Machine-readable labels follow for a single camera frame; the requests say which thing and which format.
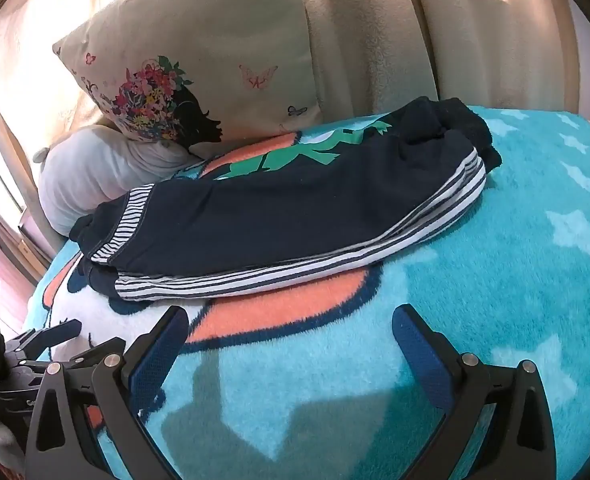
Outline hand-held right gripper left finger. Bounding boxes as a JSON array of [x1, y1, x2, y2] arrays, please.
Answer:
[[25, 305, 190, 480]]

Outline beige fleece blanket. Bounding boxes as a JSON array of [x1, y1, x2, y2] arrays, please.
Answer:
[[405, 0, 590, 113]]

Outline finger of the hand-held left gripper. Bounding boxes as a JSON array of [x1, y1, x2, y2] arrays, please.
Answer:
[[22, 319, 83, 353], [70, 337, 126, 368]]

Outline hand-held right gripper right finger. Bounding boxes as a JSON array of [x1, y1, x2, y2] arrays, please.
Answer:
[[392, 304, 558, 480]]

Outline cream fleece back cushion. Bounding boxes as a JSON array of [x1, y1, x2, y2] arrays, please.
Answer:
[[300, 0, 440, 111]]

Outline cream floral printed cushion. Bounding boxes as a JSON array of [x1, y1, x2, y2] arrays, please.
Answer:
[[52, 0, 326, 148]]

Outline grey pillow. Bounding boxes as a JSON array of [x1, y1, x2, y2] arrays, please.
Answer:
[[37, 122, 200, 236]]

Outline teal star printed blanket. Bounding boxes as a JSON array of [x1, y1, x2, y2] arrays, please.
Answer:
[[22, 105, 590, 480]]

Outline navy pants with striped trim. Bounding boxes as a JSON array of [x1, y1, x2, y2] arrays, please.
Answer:
[[70, 96, 503, 302]]

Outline beige curtain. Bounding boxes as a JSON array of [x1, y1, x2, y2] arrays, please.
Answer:
[[0, 0, 150, 216]]

